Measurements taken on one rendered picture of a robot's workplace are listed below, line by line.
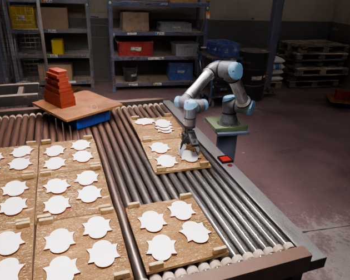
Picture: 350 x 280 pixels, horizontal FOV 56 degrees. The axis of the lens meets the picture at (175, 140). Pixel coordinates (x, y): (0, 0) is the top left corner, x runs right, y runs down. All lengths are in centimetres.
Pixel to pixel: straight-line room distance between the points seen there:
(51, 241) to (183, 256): 55
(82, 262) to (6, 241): 35
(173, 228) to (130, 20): 524
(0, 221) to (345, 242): 262
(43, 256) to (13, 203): 41
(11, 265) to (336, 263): 234
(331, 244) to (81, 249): 224
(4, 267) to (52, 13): 548
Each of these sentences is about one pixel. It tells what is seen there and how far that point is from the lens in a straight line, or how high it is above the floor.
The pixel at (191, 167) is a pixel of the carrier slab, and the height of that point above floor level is 94.
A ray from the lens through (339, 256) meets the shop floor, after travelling 307.
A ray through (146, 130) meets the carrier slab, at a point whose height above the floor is 94.
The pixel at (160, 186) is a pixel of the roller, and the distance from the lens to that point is 180.
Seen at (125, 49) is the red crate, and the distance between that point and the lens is 639.
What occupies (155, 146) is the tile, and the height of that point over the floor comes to 95.
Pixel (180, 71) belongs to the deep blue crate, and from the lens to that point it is 669.
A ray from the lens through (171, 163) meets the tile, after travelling 197.
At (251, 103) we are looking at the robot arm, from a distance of 255.
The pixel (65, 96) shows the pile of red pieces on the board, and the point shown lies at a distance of 260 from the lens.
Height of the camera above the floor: 192
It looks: 26 degrees down
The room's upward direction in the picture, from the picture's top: 2 degrees clockwise
